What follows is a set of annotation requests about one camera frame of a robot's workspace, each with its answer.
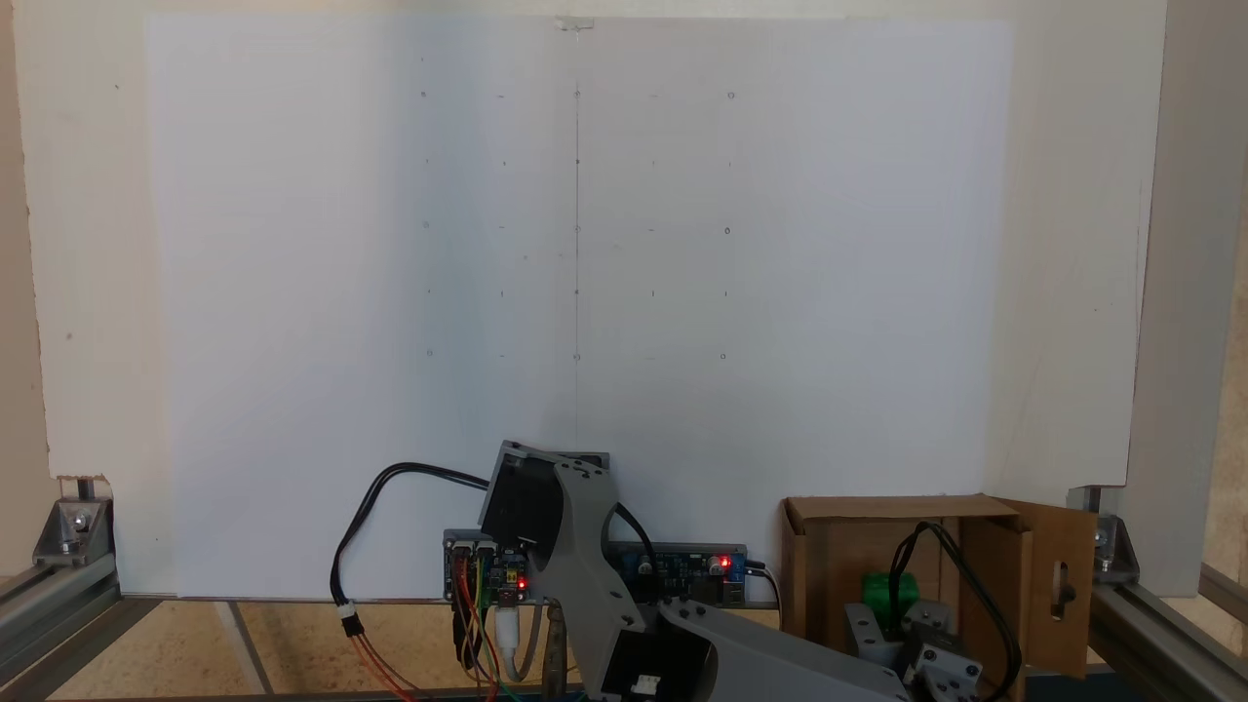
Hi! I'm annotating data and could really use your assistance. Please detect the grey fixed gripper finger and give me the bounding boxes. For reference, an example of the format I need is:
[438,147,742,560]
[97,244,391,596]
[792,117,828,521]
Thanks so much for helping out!
[843,603,906,672]

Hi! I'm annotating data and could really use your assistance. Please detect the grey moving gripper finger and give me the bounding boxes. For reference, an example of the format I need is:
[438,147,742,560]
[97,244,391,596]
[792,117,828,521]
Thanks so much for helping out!
[907,600,956,637]

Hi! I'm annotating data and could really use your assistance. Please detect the green dice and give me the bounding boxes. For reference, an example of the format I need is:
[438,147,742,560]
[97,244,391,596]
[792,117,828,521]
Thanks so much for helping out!
[861,571,920,631]

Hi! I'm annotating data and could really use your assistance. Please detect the brown cardboard box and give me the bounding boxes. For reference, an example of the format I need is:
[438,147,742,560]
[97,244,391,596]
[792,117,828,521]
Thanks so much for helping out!
[780,492,1099,702]

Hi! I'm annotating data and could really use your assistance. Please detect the blue circuit board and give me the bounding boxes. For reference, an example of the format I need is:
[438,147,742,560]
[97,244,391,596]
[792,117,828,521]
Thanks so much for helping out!
[609,544,750,607]

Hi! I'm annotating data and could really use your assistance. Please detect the white paper sheet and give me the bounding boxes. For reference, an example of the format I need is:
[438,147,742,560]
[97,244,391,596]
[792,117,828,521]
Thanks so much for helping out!
[144,15,1015,601]

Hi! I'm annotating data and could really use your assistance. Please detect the black arm motor cable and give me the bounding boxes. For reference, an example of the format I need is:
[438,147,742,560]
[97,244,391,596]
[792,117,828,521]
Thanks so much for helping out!
[884,521,1024,702]

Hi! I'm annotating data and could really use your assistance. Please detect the thin power cable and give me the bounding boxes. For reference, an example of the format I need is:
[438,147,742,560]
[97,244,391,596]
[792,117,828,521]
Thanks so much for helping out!
[745,560,785,630]

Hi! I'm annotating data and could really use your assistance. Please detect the metal corner bracket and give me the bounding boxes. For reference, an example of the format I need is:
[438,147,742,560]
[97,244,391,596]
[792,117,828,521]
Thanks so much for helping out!
[32,495,115,568]
[1067,486,1141,585]

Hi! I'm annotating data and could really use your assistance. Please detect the aluminium frame rail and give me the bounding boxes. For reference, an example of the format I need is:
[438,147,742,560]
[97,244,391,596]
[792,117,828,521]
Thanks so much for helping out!
[0,554,124,685]
[1086,561,1248,702]

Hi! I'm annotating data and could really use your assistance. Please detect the black cable bundle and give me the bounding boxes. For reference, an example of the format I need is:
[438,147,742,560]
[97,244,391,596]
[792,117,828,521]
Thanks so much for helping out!
[604,501,662,588]

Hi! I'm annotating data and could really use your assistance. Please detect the white usb cable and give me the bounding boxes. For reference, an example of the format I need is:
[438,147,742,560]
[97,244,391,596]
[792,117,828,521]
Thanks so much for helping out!
[495,600,547,683]

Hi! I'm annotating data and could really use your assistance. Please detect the coloured jumper wires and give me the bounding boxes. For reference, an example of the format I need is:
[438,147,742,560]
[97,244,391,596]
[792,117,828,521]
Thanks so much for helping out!
[449,554,518,702]

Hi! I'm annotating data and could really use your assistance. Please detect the circuit board with jumper wires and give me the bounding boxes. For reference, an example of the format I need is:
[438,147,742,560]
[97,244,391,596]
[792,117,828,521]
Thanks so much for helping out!
[444,529,533,605]

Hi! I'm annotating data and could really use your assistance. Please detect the black cable with white connector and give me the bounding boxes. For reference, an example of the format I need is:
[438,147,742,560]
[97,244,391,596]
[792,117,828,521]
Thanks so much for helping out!
[329,462,493,702]

